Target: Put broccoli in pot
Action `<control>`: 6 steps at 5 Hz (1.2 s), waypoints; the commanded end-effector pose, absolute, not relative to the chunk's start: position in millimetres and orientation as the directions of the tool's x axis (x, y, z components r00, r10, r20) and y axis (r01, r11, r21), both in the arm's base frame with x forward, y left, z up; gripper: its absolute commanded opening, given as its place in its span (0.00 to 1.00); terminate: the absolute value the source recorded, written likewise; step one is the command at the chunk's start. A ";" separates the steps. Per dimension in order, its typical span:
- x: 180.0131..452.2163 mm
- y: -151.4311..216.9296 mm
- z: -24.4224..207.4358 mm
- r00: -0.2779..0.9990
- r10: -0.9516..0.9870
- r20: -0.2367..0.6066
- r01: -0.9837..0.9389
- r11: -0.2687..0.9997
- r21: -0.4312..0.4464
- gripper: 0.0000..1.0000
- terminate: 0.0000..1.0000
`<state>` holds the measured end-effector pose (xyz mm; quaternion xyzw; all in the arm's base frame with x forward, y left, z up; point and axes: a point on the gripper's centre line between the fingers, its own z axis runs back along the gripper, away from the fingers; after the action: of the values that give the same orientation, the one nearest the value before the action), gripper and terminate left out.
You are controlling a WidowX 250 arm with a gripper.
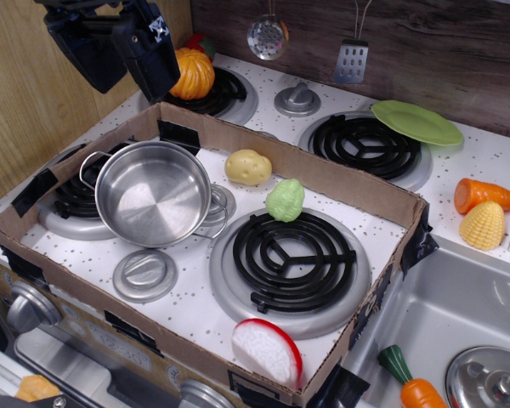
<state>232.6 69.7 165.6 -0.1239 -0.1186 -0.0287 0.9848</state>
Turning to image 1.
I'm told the silver metal pot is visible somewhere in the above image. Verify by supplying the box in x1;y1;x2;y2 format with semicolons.
78;140;213;248

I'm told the back left black burner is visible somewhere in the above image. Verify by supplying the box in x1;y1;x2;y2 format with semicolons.
163;67;258;125

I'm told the back right black burner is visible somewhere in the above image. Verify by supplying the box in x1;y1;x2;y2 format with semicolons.
298;111;433;191

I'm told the orange carrot with green top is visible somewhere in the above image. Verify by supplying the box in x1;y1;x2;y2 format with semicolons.
377;345;447;408

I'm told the hanging silver skimmer spoon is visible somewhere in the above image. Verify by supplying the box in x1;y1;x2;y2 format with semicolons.
246;1;289;61

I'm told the orange toy carrot piece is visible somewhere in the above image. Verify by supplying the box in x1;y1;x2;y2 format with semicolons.
454;178;510;214

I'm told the brown cardboard fence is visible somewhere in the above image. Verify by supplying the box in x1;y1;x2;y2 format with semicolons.
0;103;429;406

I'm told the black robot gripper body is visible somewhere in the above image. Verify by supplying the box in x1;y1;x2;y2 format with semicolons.
36;1;149;32

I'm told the silver stove top knob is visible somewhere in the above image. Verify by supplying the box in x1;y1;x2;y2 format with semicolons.
112;249;178;303

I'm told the silver back stove knob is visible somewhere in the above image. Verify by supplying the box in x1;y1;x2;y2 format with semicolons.
274;82;321;117

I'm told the red white toy radish slice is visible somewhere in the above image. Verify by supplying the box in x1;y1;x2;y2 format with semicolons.
231;319;303;389

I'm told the green toy plate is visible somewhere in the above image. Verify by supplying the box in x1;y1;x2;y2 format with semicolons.
371;100;463;146

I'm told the red toy strawberry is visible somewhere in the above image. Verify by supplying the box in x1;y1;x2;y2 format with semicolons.
184;32;216;60

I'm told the front left black burner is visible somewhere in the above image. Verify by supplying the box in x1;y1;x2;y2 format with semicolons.
37;155;115;241

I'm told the silver sink basin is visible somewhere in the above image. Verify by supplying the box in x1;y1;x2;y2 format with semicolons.
345;238;510;407

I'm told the black burner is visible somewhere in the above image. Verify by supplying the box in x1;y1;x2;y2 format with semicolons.
163;67;258;125
298;111;433;191
37;155;115;241
209;209;371;340

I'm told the green toy broccoli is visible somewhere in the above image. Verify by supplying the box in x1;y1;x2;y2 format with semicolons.
265;178;305;223

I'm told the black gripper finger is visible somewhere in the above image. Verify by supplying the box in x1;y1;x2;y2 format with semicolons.
111;3;180;104
44;16;127;94

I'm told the orange toy food piece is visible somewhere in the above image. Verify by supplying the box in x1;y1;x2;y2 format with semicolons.
14;375;60;402

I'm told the silver oven front knob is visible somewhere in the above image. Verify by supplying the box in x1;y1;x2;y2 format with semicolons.
7;281;62;333

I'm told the silver pot lid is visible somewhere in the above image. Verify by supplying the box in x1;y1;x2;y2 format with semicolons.
445;346;510;408

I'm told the silver lower oven knob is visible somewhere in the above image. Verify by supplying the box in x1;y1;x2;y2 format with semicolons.
178;379;229;408

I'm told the yellow toy corn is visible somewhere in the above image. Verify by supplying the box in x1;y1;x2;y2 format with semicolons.
459;201;505;251

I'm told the front right black burner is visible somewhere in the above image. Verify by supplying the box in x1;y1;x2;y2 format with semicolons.
209;209;371;340

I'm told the hanging silver spatula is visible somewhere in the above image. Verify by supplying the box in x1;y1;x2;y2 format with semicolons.
333;0;372;84

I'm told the silver middle stove knob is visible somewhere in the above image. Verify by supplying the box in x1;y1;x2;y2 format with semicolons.
202;184;236;227

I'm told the yellow toy potato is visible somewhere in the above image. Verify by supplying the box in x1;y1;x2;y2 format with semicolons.
224;150;272;186

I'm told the silver stove knob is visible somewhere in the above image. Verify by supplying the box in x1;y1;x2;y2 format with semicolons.
202;184;236;227
274;82;321;117
112;249;178;303

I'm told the orange toy pumpkin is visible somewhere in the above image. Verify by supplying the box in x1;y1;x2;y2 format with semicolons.
169;48;216;100

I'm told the silver oven knob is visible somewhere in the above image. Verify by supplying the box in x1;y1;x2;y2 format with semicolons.
178;379;229;408
7;281;62;333

